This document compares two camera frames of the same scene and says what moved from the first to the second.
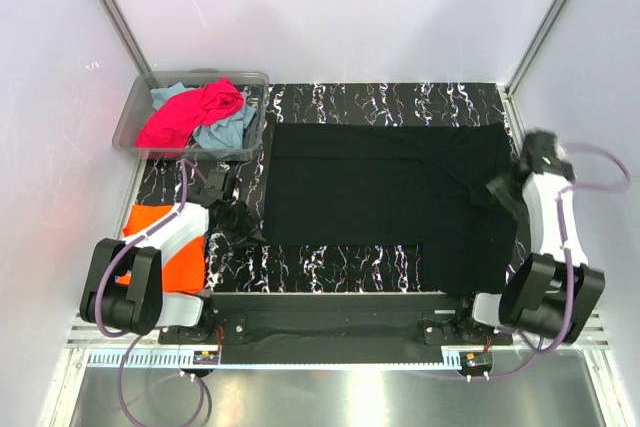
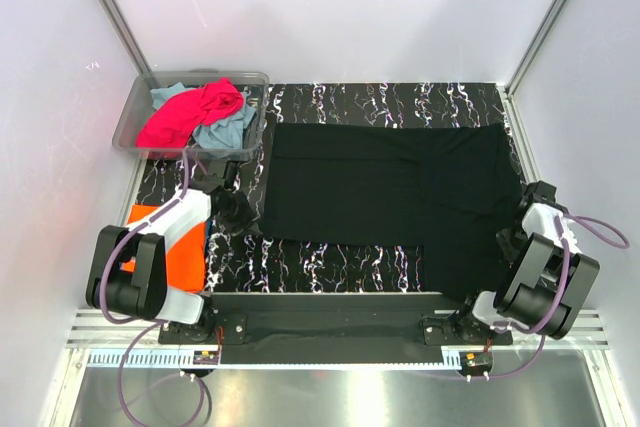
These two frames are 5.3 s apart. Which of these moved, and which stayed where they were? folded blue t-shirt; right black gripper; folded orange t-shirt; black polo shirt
Moved: right black gripper
Stayed: black polo shirt; folded orange t-shirt; folded blue t-shirt
